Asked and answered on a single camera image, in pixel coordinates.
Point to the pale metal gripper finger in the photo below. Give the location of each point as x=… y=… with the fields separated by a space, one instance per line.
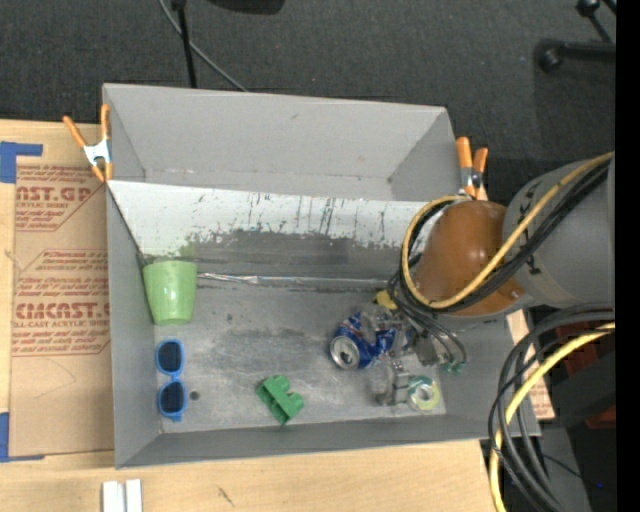
x=393 y=389
x=376 y=317

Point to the yellow round object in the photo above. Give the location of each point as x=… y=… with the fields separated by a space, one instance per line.
x=384 y=298

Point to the green and yellow tape roll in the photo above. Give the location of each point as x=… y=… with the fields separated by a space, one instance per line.
x=425 y=395

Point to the crushed blue drink can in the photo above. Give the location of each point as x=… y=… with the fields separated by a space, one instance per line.
x=350 y=345

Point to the grey metal bin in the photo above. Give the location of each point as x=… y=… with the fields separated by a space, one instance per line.
x=280 y=320

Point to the green toy block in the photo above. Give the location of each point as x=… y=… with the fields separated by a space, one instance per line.
x=280 y=397

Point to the light green plastic cup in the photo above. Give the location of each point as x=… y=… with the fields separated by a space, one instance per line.
x=170 y=292

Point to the blue sunglasses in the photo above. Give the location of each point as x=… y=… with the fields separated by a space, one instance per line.
x=171 y=380

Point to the brown cardboard board red print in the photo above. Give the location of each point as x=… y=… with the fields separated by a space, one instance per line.
x=60 y=350

